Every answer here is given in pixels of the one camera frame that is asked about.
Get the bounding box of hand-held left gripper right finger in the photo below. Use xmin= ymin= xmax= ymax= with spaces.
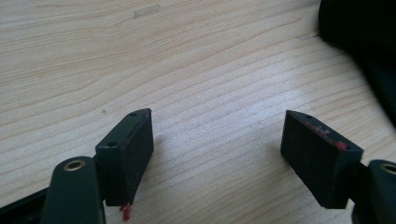
xmin=279 ymin=109 xmax=364 ymax=210

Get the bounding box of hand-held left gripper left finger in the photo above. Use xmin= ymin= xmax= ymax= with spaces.
xmin=94 ymin=107 xmax=155 ymax=222

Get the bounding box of black cloth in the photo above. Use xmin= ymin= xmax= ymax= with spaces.
xmin=318 ymin=0 xmax=396 ymax=129

